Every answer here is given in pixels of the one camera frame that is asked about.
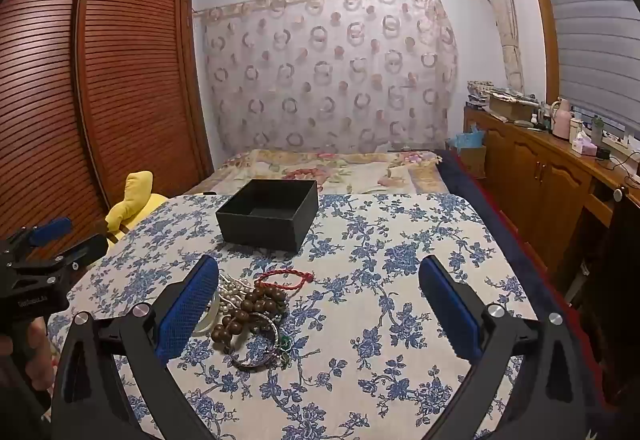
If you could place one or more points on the person's left hand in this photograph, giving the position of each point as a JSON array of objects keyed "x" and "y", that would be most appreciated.
[{"x": 39, "y": 345}]

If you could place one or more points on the pile of printed papers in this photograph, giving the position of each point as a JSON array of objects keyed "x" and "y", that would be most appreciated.
[{"x": 480, "y": 92}]

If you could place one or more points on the grey window blind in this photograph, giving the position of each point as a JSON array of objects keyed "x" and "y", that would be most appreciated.
[{"x": 590, "y": 20}]

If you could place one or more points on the beige lace curtain strip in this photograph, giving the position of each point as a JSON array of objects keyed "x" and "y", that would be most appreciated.
[{"x": 505, "y": 20}]

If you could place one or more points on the black box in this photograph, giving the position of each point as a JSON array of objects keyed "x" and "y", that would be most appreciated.
[{"x": 280, "y": 215}]

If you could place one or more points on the wooden side cabinet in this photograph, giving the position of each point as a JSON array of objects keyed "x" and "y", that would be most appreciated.
[{"x": 540, "y": 170}]

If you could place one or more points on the navy blanket with red edge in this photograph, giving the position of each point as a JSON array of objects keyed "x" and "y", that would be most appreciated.
[{"x": 500, "y": 225}]

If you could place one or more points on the flat cardboard box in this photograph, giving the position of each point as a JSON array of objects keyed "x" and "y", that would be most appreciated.
[{"x": 510, "y": 107}]

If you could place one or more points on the green bottle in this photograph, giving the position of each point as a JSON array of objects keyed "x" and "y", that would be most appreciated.
[{"x": 598, "y": 130}]

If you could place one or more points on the brown slatted wooden wardrobe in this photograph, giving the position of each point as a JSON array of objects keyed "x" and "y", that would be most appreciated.
[{"x": 100, "y": 95}]

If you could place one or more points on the white jade bangle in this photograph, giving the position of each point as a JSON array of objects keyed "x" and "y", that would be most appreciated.
[{"x": 212, "y": 320}]

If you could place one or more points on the pink tissue box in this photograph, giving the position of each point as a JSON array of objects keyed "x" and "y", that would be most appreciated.
[{"x": 585, "y": 145}]

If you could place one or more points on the white jar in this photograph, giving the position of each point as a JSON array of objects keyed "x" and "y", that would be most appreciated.
[{"x": 576, "y": 130}]

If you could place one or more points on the circle patterned curtain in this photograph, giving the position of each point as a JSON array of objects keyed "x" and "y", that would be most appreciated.
[{"x": 325, "y": 70}]

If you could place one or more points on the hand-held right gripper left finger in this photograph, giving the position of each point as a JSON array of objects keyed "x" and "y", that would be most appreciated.
[{"x": 185, "y": 310}]

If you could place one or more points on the floral bedspread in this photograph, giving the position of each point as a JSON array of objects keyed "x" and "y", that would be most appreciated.
[{"x": 350, "y": 170}]

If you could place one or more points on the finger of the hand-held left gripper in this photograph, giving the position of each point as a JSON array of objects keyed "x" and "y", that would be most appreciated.
[
  {"x": 50, "y": 229},
  {"x": 80, "y": 252}
]

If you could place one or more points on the silver bangle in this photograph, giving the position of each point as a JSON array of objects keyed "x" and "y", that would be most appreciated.
[{"x": 273, "y": 326}]

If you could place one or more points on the cardboard box with blue bag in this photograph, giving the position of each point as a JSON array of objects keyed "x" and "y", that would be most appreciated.
[{"x": 470, "y": 155}]

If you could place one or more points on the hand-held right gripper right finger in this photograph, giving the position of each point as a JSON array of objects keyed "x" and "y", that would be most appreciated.
[{"x": 450, "y": 310}]

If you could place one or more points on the pink thermos jug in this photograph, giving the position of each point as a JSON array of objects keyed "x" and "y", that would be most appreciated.
[{"x": 561, "y": 120}]

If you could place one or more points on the blue floral tablecloth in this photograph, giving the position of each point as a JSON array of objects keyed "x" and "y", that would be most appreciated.
[{"x": 380, "y": 270}]

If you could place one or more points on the yellow plush toy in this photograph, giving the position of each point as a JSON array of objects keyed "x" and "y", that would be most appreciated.
[{"x": 132, "y": 205}]

